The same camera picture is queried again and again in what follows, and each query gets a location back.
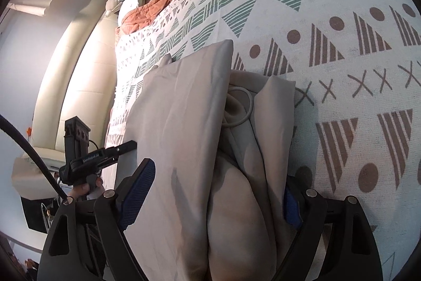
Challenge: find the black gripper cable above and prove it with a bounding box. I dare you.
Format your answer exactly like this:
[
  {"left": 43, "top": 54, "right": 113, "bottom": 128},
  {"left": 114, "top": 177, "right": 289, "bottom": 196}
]
[{"left": 0, "top": 114, "right": 71, "bottom": 203}]

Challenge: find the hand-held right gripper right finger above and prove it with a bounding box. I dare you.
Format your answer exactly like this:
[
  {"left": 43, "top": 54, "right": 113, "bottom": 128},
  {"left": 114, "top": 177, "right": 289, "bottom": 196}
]
[{"left": 273, "top": 184, "right": 384, "bottom": 281}]

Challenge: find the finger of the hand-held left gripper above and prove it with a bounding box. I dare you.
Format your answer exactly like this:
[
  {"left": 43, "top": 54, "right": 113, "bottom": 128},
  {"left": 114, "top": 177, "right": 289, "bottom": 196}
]
[{"left": 103, "top": 140, "right": 138, "bottom": 163}]

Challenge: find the person's left hand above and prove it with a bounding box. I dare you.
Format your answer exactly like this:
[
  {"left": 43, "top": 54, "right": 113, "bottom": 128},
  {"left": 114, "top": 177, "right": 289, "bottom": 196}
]
[{"left": 67, "top": 176, "right": 106, "bottom": 203}]

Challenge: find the bedside table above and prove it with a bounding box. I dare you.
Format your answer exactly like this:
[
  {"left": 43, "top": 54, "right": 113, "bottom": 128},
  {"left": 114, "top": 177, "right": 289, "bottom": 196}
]
[{"left": 11, "top": 154, "right": 63, "bottom": 232}]

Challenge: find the white air conditioner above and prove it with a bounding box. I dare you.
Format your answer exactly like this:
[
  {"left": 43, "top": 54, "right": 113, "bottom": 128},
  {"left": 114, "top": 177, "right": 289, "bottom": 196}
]
[{"left": 7, "top": 1, "right": 47, "bottom": 17}]

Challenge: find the cream padded headboard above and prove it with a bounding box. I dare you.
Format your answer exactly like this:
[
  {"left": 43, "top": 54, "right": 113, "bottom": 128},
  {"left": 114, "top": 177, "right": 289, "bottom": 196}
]
[{"left": 31, "top": 0, "right": 132, "bottom": 163}]

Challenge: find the white patterned blanket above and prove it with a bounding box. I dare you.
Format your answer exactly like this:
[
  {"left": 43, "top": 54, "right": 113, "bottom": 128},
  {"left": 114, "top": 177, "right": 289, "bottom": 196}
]
[{"left": 100, "top": 0, "right": 421, "bottom": 281}]

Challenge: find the white pillow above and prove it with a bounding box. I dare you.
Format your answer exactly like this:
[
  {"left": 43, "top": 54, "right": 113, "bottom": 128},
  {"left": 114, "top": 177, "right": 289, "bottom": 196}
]
[{"left": 117, "top": 0, "right": 152, "bottom": 26}]

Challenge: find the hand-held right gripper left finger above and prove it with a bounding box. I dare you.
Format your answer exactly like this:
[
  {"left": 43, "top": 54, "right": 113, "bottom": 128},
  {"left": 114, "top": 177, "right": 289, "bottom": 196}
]
[{"left": 37, "top": 159, "right": 157, "bottom": 281}]

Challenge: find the beige hooded jacket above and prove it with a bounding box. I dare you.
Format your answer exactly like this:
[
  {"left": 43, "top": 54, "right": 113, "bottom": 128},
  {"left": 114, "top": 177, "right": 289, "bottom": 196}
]
[{"left": 123, "top": 39, "right": 297, "bottom": 281}]

